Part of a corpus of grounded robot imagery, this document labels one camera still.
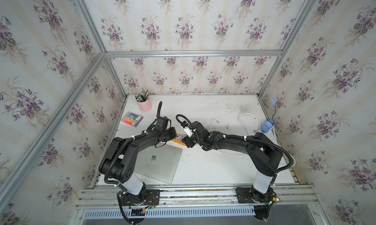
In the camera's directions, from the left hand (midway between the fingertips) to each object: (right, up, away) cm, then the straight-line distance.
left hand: (177, 134), depth 94 cm
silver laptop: (-10, -15, -10) cm, 21 cm away
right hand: (+7, -1, -5) cm, 8 cm away
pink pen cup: (-24, +18, +10) cm, 32 cm away
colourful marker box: (-33, +9, +10) cm, 36 cm away
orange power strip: (0, -5, -1) cm, 5 cm away
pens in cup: (-25, +26, +10) cm, 37 cm away
